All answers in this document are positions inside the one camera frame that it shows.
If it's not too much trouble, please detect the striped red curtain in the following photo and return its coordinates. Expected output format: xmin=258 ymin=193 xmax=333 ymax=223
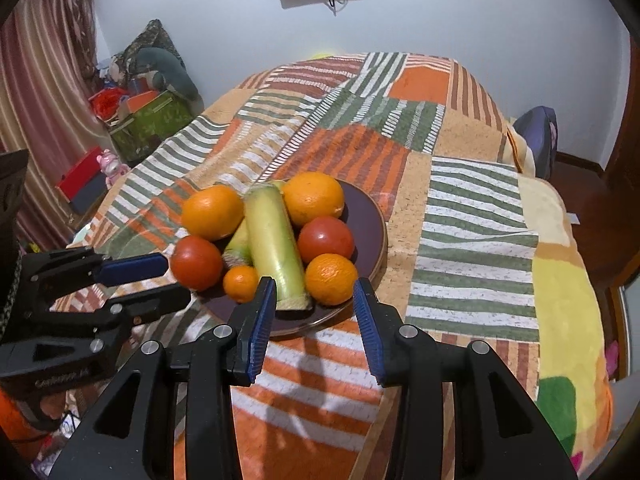
xmin=0 ymin=0 xmax=103 ymax=253

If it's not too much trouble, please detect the wooden door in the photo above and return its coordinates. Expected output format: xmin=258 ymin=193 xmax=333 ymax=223
xmin=602 ymin=30 xmax=640 ymax=291

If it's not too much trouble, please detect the small mandarin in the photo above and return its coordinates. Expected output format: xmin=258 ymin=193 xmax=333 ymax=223
xmin=223 ymin=265 xmax=260 ymax=304

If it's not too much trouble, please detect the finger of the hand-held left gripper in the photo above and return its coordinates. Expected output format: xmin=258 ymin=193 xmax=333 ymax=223
xmin=21 ymin=247 xmax=170 ymax=307
xmin=30 ymin=282 xmax=192 ymax=335

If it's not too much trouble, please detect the large orange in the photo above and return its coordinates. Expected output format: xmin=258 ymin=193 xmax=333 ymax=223
xmin=282 ymin=171 xmax=346 ymax=227
xmin=180 ymin=185 xmax=245 ymax=242

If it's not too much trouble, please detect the grey plush toy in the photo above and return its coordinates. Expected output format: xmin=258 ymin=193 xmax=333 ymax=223
xmin=134 ymin=47 xmax=201 ymax=102

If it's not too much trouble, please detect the red tomato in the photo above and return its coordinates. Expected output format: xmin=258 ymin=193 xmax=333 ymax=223
xmin=298 ymin=216 xmax=356 ymax=264
xmin=170 ymin=236 xmax=224 ymax=293

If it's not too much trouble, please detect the green fabric storage box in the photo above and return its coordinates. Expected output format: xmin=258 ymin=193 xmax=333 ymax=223
xmin=107 ymin=91 xmax=194 ymax=166

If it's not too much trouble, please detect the striped patchwork blanket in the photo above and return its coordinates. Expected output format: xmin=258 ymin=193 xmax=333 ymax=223
xmin=50 ymin=51 xmax=617 ymax=480

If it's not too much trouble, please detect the dark patterned cushion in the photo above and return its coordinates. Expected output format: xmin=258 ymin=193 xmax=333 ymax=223
xmin=121 ymin=19 xmax=184 ymax=77

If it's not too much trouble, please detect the purple round plate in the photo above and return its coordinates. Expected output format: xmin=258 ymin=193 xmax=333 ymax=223
xmin=192 ymin=177 xmax=389 ymax=339

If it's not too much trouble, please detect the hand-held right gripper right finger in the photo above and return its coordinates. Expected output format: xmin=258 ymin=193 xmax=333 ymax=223
xmin=352 ymin=277 xmax=581 ymax=480

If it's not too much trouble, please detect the orange cardboard box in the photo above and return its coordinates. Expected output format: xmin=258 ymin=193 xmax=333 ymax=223
xmin=122 ymin=91 xmax=162 ymax=114

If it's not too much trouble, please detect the husked corn cob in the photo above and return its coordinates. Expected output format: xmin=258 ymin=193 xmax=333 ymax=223
xmin=243 ymin=184 xmax=315 ymax=311
xmin=222 ymin=180 xmax=287 ymax=269

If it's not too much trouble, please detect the red plastic bag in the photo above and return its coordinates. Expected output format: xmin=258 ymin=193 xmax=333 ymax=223
xmin=89 ymin=87 xmax=131 ymax=122

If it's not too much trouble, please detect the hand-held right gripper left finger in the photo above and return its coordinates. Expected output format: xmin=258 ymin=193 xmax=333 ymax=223
xmin=47 ymin=276 xmax=278 ymax=480

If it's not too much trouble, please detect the red and dark box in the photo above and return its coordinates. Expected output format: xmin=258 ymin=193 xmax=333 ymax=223
xmin=54 ymin=147 xmax=109 ymax=214

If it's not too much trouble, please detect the pink plush toy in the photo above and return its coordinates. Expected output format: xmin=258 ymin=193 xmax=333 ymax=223
xmin=97 ymin=149 xmax=129 ymax=189

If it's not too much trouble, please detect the medium orange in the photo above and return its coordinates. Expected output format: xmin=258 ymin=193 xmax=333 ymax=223
xmin=304 ymin=253 xmax=359 ymax=307

